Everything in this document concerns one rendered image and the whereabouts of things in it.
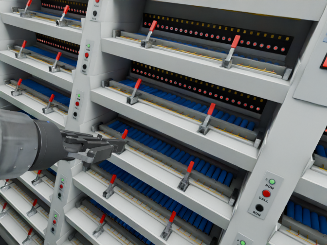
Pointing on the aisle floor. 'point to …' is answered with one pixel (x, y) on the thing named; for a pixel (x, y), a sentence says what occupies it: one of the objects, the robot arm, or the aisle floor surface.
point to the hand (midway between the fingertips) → (112, 145)
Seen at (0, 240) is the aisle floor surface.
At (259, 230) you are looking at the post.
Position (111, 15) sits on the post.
